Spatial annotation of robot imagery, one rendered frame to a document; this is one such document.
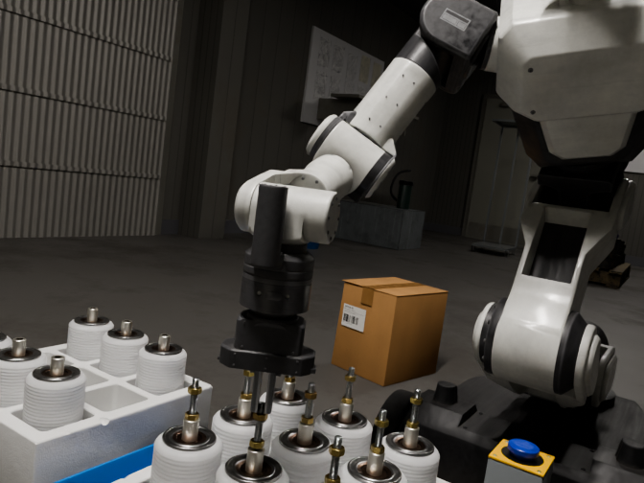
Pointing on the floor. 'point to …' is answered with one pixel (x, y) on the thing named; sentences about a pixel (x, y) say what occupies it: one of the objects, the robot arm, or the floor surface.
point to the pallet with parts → (612, 267)
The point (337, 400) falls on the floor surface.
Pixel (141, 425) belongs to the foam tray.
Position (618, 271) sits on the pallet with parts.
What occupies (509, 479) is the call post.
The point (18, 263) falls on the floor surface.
